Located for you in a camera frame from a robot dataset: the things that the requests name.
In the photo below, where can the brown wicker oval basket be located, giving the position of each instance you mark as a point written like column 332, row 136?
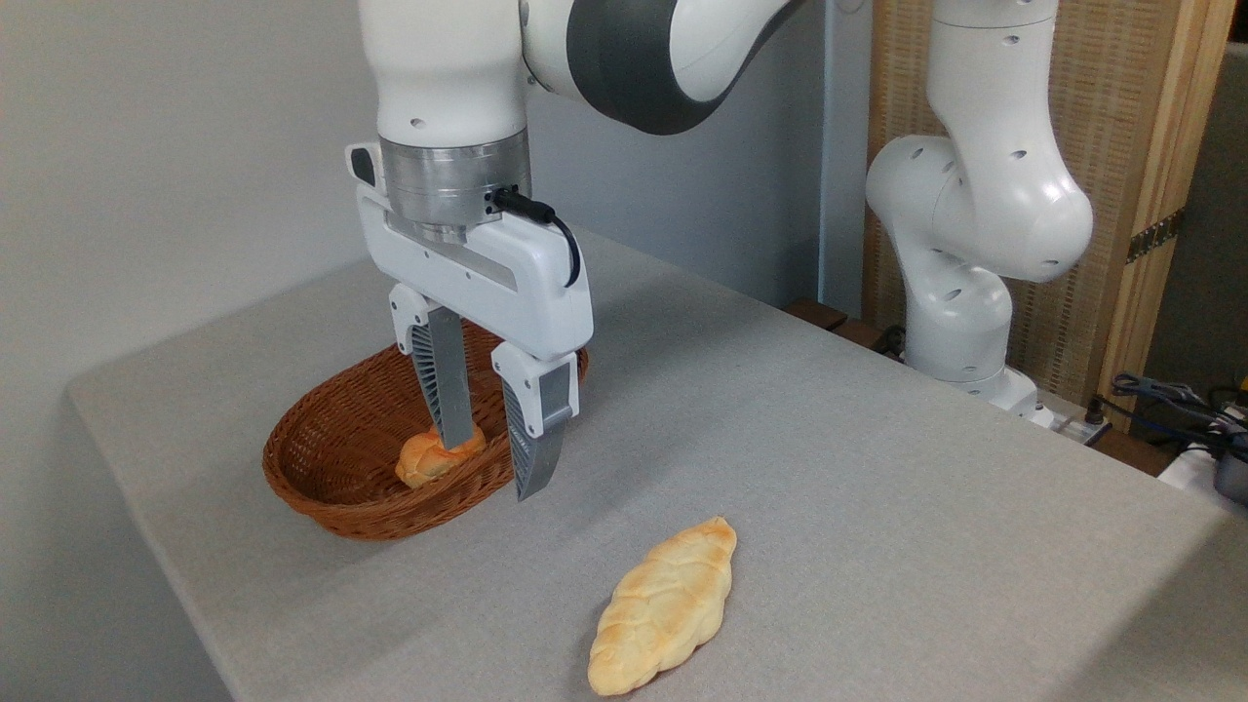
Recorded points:
column 331, row 458

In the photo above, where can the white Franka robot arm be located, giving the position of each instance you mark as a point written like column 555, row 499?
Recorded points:
column 975, row 195

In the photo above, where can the small round bread roll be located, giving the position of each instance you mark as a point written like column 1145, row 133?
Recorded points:
column 424, row 460

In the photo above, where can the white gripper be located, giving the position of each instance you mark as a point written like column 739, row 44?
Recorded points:
column 507, row 278

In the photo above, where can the dark wooden ledge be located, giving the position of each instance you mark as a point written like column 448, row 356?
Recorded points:
column 829, row 320

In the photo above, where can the long braided bread loaf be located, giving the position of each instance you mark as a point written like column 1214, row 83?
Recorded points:
column 663, row 609

